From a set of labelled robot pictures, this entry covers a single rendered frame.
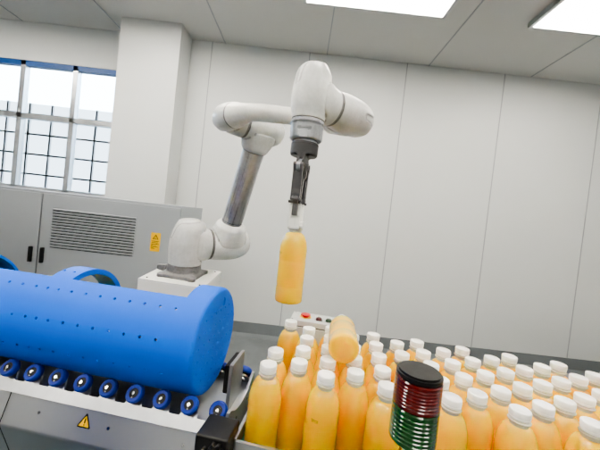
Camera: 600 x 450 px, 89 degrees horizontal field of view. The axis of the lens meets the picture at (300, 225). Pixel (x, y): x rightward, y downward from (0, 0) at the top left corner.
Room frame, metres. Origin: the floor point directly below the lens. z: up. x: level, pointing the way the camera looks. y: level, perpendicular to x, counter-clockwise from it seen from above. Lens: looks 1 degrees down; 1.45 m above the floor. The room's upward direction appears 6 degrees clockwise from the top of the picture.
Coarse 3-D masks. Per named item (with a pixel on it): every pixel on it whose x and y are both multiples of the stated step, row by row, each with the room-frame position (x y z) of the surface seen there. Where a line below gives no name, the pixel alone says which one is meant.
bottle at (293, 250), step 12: (288, 240) 0.80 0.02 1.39; (300, 240) 0.80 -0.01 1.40; (288, 252) 0.80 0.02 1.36; (300, 252) 0.80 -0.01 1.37; (288, 264) 0.80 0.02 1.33; (300, 264) 0.80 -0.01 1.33; (288, 276) 0.80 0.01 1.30; (300, 276) 0.81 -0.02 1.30; (276, 288) 0.82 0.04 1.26; (288, 288) 0.80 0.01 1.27; (300, 288) 0.81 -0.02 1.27; (276, 300) 0.81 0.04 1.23; (288, 300) 0.79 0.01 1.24; (300, 300) 0.82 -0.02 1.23
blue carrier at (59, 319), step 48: (0, 288) 0.81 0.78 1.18; (48, 288) 0.81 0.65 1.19; (96, 288) 0.81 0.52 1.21; (0, 336) 0.78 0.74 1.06; (48, 336) 0.76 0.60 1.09; (96, 336) 0.74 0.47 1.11; (144, 336) 0.73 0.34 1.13; (192, 336) 0.72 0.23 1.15; (144, 384) 0.77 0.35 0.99; (192, 384) 0.73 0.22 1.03
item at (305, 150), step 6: (294, 144) 0.81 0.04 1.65; (300, 144) 0.80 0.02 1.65; (306, 144) 0.80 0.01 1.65; (312, 144) 0.80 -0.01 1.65; (294, 150) 0.81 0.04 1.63; (300, 150) 0.80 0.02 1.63; (306, 150) 0.80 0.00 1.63; (312, 150) 0.80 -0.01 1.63; (294, 156) 0.85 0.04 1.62; (300, 156) 0.80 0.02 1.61; (306, 156) 0.82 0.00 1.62; (312, 156) 0.82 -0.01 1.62; (306, 162) 0.83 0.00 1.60
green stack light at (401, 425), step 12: (396, 408) 0.42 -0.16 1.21; (396, 420) 0.42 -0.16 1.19; (408, 420) 0.40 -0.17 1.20; (420, 420) 0.40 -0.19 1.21; (432, 420) 0.40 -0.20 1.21; (396, 432) 0.41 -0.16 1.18; (408, 432) 0.40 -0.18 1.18; (420, 432) 0.40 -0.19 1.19; (432, 432) 0.40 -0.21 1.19; (396, 444) 0.41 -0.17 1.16; (408, 444) 0.40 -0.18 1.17; (420, 444) 0.40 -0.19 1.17; (432, 444) 0.40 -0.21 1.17
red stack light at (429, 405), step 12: (396, 372) 0.43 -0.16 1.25; (396, 384) 0.42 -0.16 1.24; (408, 384) 0.41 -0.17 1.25; (396, 396) 0.42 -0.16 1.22; (408, 396) 0.41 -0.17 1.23; (420, 396) 0.40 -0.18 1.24; (432, 396) 0.40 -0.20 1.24; (408, 408) 0.41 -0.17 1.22; (420, 408) 0.40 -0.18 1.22; (432, 408) 0.40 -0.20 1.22
